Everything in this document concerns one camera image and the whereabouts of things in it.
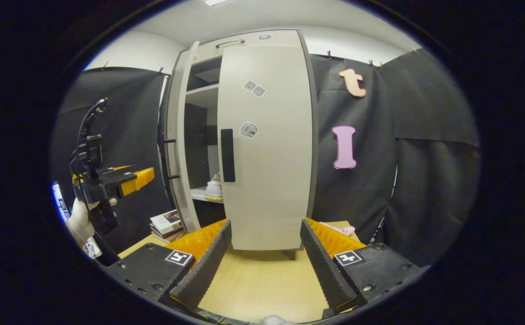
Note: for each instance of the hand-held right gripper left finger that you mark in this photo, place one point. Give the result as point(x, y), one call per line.
point(208, 266)

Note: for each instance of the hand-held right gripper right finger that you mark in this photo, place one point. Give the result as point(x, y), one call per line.
point(323, 266)

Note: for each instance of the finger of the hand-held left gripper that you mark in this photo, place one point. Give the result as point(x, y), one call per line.
point(120, 170)
point(138, 179)

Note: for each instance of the grey shoe cabinet door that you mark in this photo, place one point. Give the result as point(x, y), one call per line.
point(182, 135)
point(276, 180)

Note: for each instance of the white shoe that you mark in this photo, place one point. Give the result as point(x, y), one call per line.
point(214, 189)

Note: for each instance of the grey shoe cabinet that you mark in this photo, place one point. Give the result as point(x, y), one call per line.
point(201, 95)

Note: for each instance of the blue white printed object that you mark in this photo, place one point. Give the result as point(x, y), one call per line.
point(60, 203)

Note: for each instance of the pink soft item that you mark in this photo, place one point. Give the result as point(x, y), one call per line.
point(339, 229)

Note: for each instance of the stack of books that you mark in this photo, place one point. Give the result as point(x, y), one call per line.
point(167, 223)

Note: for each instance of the black backdrop cloth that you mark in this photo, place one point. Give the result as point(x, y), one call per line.
point(127, 117)
point(425, 203)

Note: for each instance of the large ceiling light panel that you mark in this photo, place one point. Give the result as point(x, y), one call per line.
point(215, 2)

